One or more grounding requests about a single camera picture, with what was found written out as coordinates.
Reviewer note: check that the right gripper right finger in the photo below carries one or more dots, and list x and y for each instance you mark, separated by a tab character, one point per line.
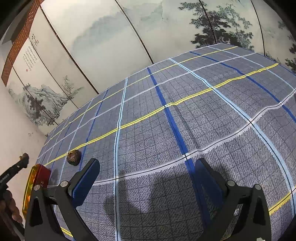
218	200

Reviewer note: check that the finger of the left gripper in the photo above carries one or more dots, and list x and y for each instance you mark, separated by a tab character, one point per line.
19	166

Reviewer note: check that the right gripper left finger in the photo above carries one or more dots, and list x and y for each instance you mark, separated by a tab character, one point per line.
41	221

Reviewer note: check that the person left hand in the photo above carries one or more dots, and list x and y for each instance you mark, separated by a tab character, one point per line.
11	219

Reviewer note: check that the brown passion fruit left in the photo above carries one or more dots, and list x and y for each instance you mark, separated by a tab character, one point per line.
24	156

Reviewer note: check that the brown passion fruit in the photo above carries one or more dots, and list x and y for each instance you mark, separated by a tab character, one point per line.
24	156
74	157

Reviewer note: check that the red tin box gold interior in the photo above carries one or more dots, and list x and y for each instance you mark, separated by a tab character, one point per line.
39	175

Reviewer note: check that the brown passion fruit top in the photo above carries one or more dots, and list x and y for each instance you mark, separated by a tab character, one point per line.
74	157

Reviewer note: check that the blue plaid tablecloth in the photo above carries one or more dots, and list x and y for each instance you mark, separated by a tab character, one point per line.
232	107

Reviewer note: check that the painted landscape folding screen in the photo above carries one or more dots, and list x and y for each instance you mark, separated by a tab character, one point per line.
57	55

